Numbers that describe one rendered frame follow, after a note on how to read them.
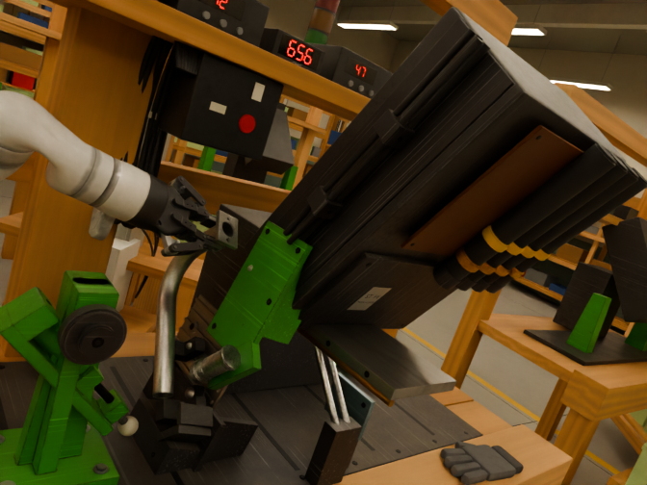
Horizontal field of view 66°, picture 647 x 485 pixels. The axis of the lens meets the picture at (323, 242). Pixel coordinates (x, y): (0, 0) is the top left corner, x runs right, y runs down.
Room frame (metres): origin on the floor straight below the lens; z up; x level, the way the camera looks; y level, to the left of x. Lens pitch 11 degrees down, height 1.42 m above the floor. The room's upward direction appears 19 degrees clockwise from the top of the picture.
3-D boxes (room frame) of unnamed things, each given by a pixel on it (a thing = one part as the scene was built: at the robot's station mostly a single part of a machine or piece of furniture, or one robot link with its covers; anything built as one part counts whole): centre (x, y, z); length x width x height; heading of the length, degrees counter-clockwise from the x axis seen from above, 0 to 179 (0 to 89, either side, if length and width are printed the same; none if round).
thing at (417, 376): (0.86, -0.09, 1.11); 0.39 x 0.16 x 0.03; 43
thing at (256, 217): (1.05, 0.06, 1.07); 0.30 x 0.18 x 0.34; 133
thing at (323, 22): (1.18, 0.16, 1.67); 0.05 x 0.05 x 0.05
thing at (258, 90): (0.95, 0.26, 1.42); 0.17 x 0.12 x 0.15; 133
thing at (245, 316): (0.78, 0.05, 1.17); 0.13 x 0.12 x 0.20; 133
